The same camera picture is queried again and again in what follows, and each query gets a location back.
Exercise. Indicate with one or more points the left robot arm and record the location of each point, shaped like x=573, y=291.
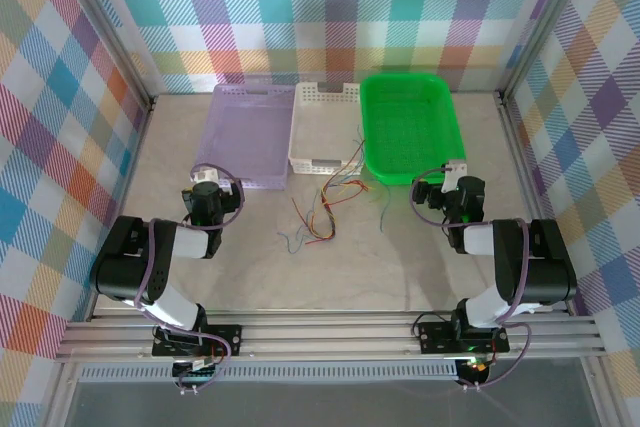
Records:
x=170, y=242

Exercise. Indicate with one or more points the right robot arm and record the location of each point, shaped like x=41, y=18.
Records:
x=530, y=257

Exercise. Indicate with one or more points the purple plastic basket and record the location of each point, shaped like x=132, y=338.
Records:
x=245, y=137

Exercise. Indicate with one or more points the green plastic basket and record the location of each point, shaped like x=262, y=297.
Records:
x=410, y=127

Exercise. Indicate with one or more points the white plastic basket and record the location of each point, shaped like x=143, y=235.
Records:
x=320, y=137

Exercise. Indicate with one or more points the small controller board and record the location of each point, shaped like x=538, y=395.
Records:
x=475, y=367
x=200, y=364

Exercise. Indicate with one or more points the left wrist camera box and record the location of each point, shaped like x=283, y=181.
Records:
x=205, y=176

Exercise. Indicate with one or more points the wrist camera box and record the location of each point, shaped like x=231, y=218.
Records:
x=205, y=176
x=455, y=169

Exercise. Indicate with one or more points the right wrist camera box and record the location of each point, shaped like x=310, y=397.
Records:
x=455, y=169

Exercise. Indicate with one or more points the aluminium side rail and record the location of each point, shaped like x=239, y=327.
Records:
x=122, y=197
x=525, y=172

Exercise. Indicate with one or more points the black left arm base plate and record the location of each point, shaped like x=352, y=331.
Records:
x=230, y=342

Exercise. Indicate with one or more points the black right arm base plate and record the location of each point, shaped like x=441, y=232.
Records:
x=435, y=337

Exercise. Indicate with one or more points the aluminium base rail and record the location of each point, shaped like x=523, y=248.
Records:
x=325, y=337

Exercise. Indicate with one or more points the aluminium frame post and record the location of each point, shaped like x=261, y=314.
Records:
x=544, y=22
x=109, y=22

